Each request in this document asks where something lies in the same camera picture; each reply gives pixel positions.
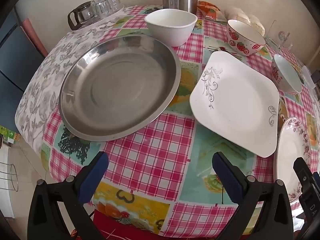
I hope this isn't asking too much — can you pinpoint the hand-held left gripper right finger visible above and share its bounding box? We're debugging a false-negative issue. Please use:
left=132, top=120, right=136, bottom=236
left=212, top=152, right=293, bottom=240

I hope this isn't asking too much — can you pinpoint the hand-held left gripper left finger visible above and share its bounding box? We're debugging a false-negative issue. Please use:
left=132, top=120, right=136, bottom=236
left=28, top=151, right=110, bottom=240

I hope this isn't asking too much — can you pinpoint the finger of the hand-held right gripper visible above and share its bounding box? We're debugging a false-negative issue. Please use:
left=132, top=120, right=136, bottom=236
left=293, top=156, right=320, bottom=230

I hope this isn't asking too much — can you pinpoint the floral rim round plate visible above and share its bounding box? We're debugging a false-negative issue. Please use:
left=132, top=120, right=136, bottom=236
left=273, top=116, right=312, bottom=204

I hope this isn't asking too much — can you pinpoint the white square plate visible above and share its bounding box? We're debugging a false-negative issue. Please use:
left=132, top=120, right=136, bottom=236
left=189, top=51, right=280, bottom=158

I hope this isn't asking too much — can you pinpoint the round stainless steel plate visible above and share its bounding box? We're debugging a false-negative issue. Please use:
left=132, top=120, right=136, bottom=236
left=59, top=35, right=181, bottom=142

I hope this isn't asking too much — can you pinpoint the red pattern bowl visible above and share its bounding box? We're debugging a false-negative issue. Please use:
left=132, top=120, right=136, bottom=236
left=271, top=54, right=303, bottom=95

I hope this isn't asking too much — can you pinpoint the strawberry print bowl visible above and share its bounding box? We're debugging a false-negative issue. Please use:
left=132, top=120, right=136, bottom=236
left=227, top=19, right=266, bottom=57

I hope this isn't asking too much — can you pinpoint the plain white bowl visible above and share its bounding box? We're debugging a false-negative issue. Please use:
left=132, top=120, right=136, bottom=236
left=144, top=8, right=198, bottom=47

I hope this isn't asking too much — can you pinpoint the pink checkered tablecloth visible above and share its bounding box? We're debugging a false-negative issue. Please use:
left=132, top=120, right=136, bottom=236
left=40, top=4, right=320, bottom=238

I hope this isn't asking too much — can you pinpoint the green carton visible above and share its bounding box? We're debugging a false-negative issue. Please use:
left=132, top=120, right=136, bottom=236
left=0, top=126, right=20, bottom=144

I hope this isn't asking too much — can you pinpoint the grey floral tablecloth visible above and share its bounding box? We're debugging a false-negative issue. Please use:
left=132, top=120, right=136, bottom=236
left=14, top=6, right=130, bottom=160

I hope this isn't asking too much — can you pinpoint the blue cabinet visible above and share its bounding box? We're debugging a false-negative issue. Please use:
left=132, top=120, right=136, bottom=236
left=0, top=7, right=48, bottom=133

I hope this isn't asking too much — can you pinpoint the clear glass mug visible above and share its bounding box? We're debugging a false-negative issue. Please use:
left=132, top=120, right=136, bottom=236
left=265, top=20, right=293, bottom=52

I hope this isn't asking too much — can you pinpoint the pink board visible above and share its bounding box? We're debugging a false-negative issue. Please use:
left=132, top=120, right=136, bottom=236
left=20, top=18, right=49, bottom=57

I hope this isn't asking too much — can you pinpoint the bag of white buns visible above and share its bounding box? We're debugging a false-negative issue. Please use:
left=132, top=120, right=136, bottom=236
left=224, top=6, right=265, bottom=37

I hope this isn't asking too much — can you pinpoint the orange snack packet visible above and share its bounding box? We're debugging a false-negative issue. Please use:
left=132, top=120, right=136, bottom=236
left=197, top=1, right=228, bottom=22

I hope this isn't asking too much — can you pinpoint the metal wire rack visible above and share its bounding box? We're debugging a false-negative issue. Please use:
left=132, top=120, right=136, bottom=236
left=0, top=162, right=18, bottom=193

